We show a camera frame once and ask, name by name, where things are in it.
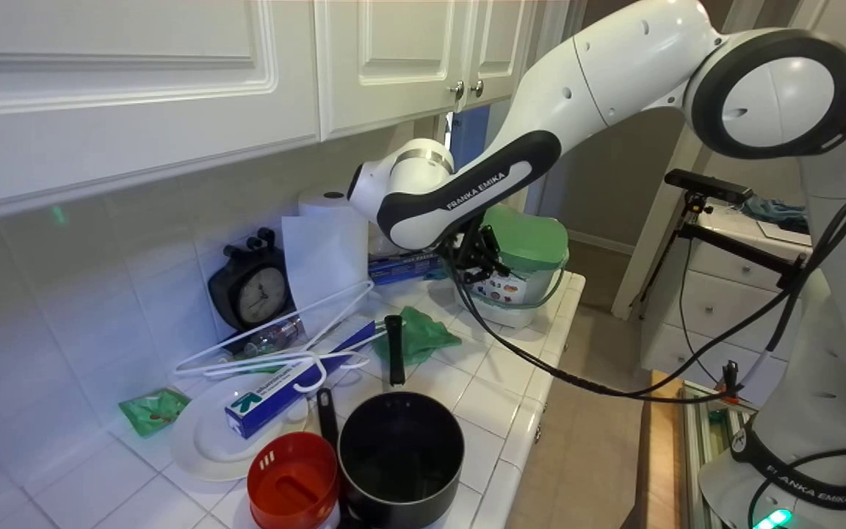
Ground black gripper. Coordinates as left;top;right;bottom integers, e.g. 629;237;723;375
441;222;497;279

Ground green bin lid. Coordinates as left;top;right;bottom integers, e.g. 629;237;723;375
485;206;569;275

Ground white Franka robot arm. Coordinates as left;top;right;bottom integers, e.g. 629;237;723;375
349;0;846;529

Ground blue box behind bin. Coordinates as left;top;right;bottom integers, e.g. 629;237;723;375
366;254;450;285

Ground green cloth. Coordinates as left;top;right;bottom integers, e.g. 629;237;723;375
381;306;457;367

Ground white paper towel roll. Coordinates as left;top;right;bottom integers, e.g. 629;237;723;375
281;192;366;337

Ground white plastic hanger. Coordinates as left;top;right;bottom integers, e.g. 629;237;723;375
174;282;374;379

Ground black saucepan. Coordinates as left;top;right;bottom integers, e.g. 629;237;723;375
338;316;463;529

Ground blue foil box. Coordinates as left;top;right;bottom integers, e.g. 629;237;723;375
224;325;381;439

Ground red bowl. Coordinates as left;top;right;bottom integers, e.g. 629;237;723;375
246;433;338;529

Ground wooden board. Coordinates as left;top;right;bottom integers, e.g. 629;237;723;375
640;384;687;529

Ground white plate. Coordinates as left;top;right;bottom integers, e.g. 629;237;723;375
170;378;280;482

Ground white upper cabinets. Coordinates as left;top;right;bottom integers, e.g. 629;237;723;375
0;0;569;217

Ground black camera on stand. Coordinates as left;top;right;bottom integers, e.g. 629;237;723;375
643;170;811;312

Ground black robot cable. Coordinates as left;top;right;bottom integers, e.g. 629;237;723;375
446;166;846;407

